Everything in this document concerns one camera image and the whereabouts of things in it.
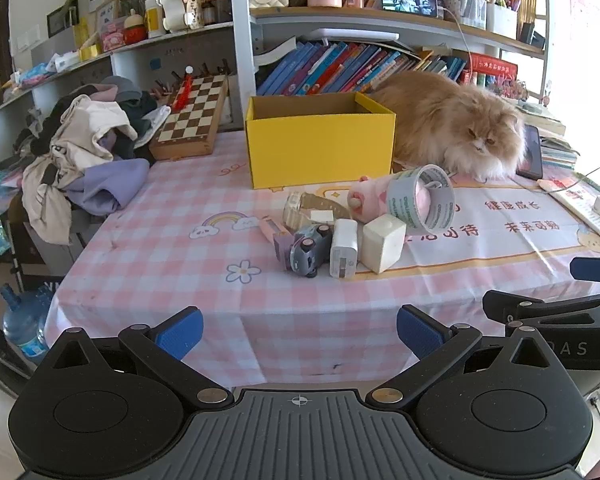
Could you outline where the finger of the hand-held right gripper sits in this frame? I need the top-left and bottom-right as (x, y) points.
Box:
(482, 290), (600, 333)
(570, 256), (600, 283)

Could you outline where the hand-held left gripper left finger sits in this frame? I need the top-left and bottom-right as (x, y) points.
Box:
(32, 306), (236, 408)

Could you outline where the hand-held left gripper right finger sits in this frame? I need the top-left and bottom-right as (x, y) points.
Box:
(365, 304), (578, 408)

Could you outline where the white cube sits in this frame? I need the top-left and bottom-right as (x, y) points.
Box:
(362, 214), (407, 275)

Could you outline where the white charger block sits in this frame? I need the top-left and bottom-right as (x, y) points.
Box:
(329, 218), (359, 280)

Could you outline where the grey tape roll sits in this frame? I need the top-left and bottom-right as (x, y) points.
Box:
(386, 164), (456, 233)

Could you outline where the grey-blue toy car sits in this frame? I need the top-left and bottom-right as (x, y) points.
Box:
(287, 224), (333, 278)

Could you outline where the pink pig plush toy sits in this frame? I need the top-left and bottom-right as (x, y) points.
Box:
(347, 175), (416, 223)

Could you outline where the cream wristwatch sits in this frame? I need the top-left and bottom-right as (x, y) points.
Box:
(282, 191), (353, 233)

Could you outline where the yellow cardboard box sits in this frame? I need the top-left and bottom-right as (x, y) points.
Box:
(244, 91), (397, 190)

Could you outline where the white printed booklet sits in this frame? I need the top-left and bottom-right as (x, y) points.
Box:
(537, 175), (600, 253)

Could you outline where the pink checked tablecloth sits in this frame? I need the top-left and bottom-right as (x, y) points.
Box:
(45, 130), (600, 391)

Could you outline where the stack of flat books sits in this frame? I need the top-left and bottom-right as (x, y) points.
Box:
(522, 100), (581, 171)

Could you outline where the black smartphone on table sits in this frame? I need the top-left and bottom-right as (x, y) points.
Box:
(517, 124), (544, 181)

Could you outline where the blue water jug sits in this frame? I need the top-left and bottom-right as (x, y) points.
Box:
(0, 282), (56, 363)

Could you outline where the lavender garment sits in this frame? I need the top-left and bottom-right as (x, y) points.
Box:
(65, 157), (152, 216)

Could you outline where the fluffy orange cat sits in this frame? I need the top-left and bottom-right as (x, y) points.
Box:
(367, 71), (528, 183)

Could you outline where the wooden chess board box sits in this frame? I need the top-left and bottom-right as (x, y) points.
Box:
(148, 74), (229, 161)

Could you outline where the pile of clothes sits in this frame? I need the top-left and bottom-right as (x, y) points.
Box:
(21, 94), (138, 246)

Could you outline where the red printed box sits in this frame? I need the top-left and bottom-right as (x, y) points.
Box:
(467, 51), (518, 82)

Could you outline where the red tassel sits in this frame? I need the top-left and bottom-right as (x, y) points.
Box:
(172, 66), (196, 111)

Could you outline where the white pen holder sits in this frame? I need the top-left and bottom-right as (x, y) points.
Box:
(486, 2), (518, 41)

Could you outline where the row of colourful leaning books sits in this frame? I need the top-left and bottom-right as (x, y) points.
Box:
(256, 40), (468, 97)

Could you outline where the pink box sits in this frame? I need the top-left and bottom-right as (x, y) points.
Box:
(101, 22), (127, 51)

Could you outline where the white shelf unit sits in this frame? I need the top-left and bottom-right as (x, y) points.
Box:
(0, 0), (553, 161)

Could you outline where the red apple-shaped ornament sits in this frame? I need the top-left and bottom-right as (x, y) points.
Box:
(124, 10), (148, 45)

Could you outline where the white lamp bar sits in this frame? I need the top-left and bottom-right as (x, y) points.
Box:
(300, 27), (401, 42)

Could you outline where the smartphone showing video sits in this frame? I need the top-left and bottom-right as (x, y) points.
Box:
(381, 0), (438, 17)

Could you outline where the white bottle yellow label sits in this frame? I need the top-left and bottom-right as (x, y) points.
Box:
(144, 0), (167, 38)

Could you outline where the white rabbit ornament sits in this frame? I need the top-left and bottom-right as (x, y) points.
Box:
(159, 0), (206, 33)

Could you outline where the white charging cable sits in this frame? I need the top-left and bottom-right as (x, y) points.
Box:
(444, 7), (475, 68)

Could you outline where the black picture frame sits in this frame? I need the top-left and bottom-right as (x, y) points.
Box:
(46, 5), (73, 38)

